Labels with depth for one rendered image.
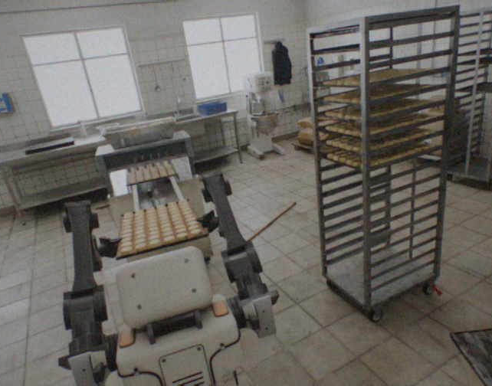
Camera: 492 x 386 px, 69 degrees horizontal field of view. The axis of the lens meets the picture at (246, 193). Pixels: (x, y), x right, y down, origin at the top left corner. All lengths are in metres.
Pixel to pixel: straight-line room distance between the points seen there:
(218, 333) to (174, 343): 0.10
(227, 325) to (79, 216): 0.61
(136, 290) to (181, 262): 0.12
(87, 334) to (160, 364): 0.21
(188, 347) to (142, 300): 0.15
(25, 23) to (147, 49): 1.62
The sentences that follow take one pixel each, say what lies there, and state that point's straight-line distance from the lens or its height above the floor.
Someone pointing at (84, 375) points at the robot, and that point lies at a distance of 0.99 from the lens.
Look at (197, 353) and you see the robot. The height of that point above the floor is 1.13.
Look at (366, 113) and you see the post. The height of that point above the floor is 1.37.
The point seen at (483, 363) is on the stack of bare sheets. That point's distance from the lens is 2.50.
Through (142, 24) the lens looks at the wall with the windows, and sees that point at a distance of 6.22.
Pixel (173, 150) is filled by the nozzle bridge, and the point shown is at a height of 1.08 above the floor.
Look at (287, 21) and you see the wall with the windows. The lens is 7.30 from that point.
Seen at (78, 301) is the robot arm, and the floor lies 1.21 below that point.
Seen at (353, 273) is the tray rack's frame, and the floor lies 0.15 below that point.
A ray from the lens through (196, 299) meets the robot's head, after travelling 0.86.
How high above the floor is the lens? 1.74
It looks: 21 degrees down
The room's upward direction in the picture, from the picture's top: 8 degrees counter-clockwise
